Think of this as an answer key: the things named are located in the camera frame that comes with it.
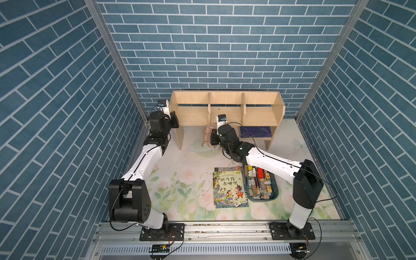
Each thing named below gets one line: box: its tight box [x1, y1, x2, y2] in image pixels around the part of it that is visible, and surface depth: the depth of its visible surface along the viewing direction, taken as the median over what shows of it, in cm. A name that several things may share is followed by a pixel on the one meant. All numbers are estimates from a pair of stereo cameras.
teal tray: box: [242, 164, 279, 203], surface depth 87 cm
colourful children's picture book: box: [212, 166, 250, 209], surface depth 88 cm
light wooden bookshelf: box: [169, 90, 286, 150], surface depth 89 cm
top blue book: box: [239, 126, 272, 139], surface depth 96 cm
